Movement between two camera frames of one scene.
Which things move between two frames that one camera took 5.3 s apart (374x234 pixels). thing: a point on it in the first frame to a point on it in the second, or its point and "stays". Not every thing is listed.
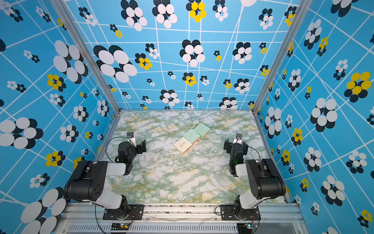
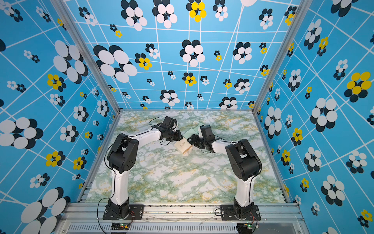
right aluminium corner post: x=302 y=10 stays
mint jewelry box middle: x=192 y=136 stays
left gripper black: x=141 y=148 to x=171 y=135
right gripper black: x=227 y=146 to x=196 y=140
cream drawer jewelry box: x=183 y=145 stays
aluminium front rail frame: x=89 y=218 stays
